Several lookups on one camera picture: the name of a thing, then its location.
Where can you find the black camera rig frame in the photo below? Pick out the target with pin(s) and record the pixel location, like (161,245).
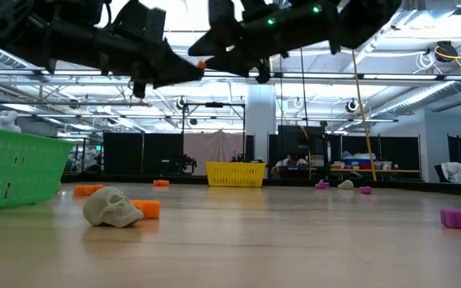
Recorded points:
(213,105)

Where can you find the wooden workbench with bins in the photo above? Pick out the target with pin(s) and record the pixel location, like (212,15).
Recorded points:
(398,171)

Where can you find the green plastic basket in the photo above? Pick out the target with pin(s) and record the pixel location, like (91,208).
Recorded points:
(14,168)

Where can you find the pink curtain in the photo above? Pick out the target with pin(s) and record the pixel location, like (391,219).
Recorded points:
(214,148)

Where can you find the wide black partition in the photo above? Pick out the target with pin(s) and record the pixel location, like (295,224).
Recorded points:
(398,152)

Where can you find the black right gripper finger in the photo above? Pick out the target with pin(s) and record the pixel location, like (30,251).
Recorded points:
(222,44)
(238,65)

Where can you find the blue storage bin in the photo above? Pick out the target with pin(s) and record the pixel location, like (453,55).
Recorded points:
(358,161)

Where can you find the person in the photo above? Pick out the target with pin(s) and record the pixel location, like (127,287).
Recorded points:
(292,162)

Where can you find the small plastic skull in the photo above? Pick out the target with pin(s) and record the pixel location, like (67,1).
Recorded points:
(112,207)
(345,184)

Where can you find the white building column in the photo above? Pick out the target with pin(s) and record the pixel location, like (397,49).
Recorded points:
(260,120)

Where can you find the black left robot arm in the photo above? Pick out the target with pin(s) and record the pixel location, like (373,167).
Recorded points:
(34,36)

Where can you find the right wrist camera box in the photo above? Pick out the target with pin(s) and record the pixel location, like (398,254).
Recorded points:
(224,14)

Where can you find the black partition panel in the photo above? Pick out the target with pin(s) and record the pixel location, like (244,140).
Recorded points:
(162,146)
(122,154)

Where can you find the white robot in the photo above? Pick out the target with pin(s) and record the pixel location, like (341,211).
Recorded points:
(8,120)

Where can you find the white bagged bundle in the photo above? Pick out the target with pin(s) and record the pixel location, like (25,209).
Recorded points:
(456,172)

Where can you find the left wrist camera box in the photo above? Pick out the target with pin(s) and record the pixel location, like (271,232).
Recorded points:
(142,20)

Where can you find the yellow plastic basket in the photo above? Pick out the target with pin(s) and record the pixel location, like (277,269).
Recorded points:
(234,176)

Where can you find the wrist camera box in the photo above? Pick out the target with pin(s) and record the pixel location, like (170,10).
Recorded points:
(224,14)
(142,20)

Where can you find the black monitor cart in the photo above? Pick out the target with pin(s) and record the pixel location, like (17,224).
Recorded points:
(294,140)

